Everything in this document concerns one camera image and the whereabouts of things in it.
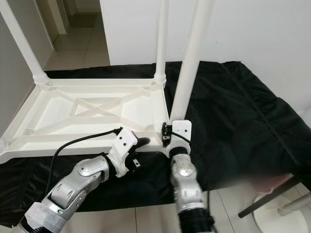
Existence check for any black table cloth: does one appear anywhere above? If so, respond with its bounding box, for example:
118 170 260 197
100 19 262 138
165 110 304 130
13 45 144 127
0 61 311 226

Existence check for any white plastic table top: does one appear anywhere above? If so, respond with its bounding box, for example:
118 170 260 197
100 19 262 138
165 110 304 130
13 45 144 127
0 78 173 164

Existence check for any black stand pole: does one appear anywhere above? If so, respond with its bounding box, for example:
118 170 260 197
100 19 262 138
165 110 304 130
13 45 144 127
238 175 304 218

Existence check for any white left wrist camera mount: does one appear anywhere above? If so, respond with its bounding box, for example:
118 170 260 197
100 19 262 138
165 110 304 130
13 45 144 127
107 128 139 178

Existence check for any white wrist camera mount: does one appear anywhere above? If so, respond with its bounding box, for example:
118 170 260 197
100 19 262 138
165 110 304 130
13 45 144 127
168 119 192 157
107 128 139 178

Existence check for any white door frame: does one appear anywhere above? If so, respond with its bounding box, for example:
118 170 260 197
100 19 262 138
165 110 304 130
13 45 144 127
40 0 69 35

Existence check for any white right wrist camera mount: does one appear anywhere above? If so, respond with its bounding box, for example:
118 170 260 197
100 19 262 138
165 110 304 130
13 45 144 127
168 119 192 157

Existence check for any white plastic table leg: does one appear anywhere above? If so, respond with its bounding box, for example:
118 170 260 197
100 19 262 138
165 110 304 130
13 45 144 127
0 0 51 86
169 0 216 122
154 0 171 84

